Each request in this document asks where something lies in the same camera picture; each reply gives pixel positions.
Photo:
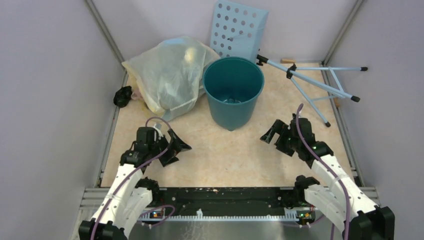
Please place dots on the translucent filled plastic bag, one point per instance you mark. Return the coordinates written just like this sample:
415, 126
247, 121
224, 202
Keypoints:
169, 76

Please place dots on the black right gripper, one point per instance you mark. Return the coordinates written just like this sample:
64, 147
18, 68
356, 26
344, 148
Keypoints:
279, 127

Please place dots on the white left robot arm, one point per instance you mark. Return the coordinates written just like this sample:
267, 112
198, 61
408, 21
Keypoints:
132, 192

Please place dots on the teal plastic trash bin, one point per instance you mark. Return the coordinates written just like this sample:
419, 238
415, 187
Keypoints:
233, 86

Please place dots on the light blue perforated panel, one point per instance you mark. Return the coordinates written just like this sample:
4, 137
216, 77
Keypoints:
237, 30

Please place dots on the black trash bag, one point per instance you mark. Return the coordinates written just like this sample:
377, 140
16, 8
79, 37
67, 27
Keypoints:
123, 96

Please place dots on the light blue folding stand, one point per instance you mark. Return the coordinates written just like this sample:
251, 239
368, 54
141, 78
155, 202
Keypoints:
292, 73

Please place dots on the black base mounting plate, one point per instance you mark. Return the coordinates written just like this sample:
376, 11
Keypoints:
230, 201

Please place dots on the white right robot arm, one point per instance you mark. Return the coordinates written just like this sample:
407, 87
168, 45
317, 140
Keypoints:
349, 209

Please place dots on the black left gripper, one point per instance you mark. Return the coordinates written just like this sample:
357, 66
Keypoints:
177, 146

